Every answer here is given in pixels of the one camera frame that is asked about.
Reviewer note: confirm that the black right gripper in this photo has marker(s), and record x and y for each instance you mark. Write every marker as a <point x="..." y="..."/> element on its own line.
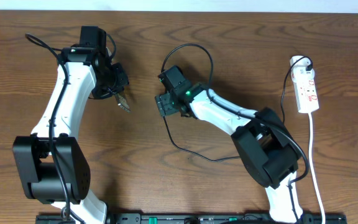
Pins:
<point x="163" y="104"/>

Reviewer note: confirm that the white power strip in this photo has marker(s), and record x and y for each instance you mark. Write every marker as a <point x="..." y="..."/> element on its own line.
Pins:
<point x="305" y="92"/>

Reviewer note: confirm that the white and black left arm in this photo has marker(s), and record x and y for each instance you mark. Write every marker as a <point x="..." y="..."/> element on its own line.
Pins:
<point x="51" y="166"/>

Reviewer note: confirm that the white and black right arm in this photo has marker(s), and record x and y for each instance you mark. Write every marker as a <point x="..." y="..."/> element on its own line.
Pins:
<point x="265" y="147"/>

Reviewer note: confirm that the white USB charger plug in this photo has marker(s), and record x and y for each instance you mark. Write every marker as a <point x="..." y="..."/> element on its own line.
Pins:
<point x="302" y="73"/>

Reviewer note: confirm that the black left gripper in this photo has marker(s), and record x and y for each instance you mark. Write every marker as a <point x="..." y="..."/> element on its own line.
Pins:
<point x="123" y="80"/>

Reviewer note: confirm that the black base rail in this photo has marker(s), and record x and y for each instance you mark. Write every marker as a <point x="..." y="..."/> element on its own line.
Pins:
<point x="136" y="218"/>

